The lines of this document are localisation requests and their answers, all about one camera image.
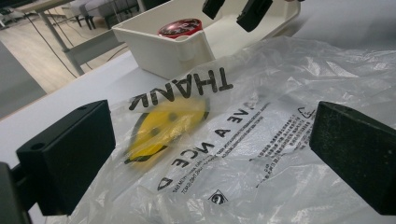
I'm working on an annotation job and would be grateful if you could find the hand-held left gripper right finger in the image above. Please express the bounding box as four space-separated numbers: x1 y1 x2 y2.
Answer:
308 101 396 216

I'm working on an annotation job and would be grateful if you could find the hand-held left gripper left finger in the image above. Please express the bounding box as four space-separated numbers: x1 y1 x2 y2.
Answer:
16 99 117 217

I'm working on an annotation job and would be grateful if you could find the red snack can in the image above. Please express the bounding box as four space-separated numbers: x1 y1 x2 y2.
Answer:
157 18 204 39

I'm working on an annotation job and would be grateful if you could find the white plastic bin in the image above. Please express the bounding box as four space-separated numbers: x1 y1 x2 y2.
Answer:
111 0 303 80

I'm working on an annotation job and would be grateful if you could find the translucent white plastic bag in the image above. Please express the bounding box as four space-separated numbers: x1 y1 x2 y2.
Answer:
46 35 396 224

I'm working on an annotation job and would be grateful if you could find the grey floor mat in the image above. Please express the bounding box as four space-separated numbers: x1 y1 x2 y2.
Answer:
0 40 48 119

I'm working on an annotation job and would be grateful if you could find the grey sofa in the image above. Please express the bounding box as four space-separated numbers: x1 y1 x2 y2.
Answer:
61 0 140 31

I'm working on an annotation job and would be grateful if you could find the black cable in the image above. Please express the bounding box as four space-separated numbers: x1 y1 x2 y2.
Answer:
23 13 78 79

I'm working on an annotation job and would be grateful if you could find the table with grey metal frame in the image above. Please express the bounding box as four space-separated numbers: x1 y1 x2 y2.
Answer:
12 0 127 77

